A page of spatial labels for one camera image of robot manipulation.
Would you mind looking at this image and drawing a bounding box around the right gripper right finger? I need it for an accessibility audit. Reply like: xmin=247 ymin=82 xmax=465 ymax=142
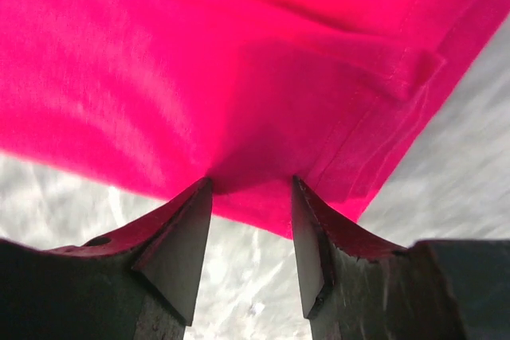
xmin=292 ymin=178 xmax=509 ymax=339

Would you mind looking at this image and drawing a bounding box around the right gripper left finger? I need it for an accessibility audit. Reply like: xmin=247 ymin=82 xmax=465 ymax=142
xmin=1 ymin=178 xmax=212 ymax=339

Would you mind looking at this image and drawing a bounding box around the red t-shirt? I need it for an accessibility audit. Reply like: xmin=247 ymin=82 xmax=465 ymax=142
xmin=1 ymin=0 xmax=509 ymax=236

